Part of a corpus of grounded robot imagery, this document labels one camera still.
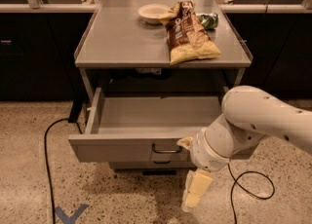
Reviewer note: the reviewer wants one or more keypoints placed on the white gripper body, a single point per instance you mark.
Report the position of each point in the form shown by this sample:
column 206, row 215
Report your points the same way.
column 205, row 154

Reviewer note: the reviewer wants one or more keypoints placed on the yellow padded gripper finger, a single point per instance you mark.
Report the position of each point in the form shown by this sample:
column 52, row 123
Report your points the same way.
column 197, row 183

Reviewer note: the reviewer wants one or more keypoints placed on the grey top drawer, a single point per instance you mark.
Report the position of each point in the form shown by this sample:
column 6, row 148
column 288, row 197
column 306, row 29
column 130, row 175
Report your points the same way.
column 135, row 128

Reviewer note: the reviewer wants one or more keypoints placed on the grey drawer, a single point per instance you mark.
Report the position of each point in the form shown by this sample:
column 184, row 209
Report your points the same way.
column 150, row 165
column 135, row 128

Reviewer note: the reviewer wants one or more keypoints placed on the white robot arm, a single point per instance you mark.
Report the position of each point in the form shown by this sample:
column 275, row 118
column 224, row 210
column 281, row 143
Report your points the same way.
column 248, row 114

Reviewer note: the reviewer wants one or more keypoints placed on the grey drawer cabinet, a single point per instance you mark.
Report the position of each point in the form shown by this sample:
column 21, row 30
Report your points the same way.
column 118, row 41

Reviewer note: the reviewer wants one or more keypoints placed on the grey bottom drawer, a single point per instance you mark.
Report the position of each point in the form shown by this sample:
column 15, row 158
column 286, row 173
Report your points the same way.
column 150, row 165

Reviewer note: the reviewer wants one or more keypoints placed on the brown yellow chip bag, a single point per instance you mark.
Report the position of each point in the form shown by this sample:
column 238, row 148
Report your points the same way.
column 187, row 37

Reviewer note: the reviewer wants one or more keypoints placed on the green snack packet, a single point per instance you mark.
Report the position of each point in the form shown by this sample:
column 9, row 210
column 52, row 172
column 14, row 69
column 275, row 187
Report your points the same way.
column 209, row 21

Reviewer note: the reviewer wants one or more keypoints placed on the dark counter right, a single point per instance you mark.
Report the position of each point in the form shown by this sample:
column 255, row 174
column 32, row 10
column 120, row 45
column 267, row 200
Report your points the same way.
column 281, row 46

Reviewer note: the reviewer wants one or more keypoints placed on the dark counter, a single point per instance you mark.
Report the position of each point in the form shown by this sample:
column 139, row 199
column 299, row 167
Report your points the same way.
column 281, row 46
column 37, row 56

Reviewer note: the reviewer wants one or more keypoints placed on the white bowl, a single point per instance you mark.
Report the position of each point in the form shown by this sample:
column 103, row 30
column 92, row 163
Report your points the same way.
column 151, row 12

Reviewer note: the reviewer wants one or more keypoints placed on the dark counter left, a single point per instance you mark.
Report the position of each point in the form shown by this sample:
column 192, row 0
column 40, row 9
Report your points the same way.
column 37, row 56

